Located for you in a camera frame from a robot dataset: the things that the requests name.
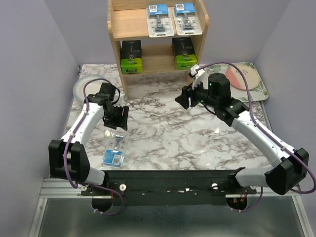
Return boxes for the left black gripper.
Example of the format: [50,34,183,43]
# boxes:
[104,104,130,130]

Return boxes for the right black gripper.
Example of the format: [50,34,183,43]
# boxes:
[174,76,218,110]

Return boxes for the blue razor blister pack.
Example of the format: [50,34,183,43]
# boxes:
[172,2,202,36]
[146,4,174,38]
[102,132,129,168]

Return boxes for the black green razor box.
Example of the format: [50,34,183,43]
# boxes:
[171,37,197,70]
[120,40,143,74]

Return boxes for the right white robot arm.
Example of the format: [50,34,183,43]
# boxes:
[175,73,309,195]

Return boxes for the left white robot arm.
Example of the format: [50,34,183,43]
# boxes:
[48,79,129,195]

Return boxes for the wooden two-tier shelf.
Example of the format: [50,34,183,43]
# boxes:
[107,0,210,99]

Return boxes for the white blue-rimmed bowl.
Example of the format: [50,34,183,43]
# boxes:
[73,75,107,104]

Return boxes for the pink white plate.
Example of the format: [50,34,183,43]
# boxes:
[225,64,261,91]

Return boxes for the floral serving tray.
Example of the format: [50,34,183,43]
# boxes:
[202,62,269,102]

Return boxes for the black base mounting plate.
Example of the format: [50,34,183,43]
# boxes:
[81,170,256,206]

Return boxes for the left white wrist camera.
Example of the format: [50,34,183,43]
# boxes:
[113,94,125,107]

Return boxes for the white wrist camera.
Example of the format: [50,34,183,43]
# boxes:
[113,94,125,107]
[188,64,205,90]

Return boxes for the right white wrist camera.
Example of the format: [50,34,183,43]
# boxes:
[188,64,205,90]

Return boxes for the aluminium rail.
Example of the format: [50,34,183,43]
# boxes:
[39,178,299,198]

